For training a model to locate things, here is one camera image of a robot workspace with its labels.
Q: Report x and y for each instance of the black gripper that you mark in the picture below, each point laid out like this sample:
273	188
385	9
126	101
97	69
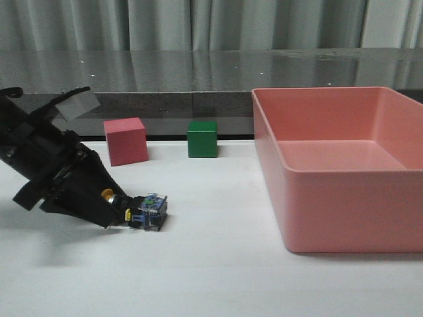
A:
42	153

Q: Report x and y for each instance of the green cube near bin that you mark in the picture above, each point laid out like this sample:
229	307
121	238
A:
202	139

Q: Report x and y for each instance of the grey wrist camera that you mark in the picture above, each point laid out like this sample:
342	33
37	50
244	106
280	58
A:
77	105

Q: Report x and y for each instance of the yellow push button switch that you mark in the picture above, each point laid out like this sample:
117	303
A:
140	212

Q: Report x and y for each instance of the grey curtain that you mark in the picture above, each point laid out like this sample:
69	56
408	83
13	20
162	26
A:
209	25

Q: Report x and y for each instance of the pink plastic bin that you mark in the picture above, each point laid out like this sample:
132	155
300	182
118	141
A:
343	167

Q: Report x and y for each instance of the pink cube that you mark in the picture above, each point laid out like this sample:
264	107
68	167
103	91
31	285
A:
126	140

